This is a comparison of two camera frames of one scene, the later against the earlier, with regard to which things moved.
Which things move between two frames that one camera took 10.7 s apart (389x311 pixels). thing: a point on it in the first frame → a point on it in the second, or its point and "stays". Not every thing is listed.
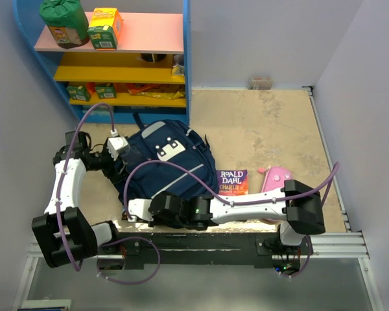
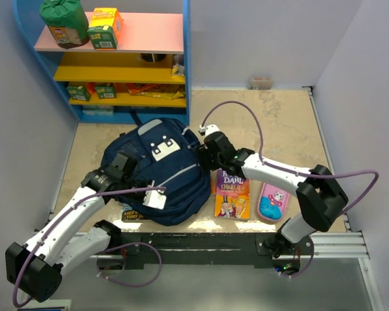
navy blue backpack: (166, 157) stays
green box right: (107, 91) stays
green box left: (79, 92) stays
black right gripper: (157, 221) → (203, 153)
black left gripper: (114, 175) → (140, 199)
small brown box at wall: (260, 83) stays
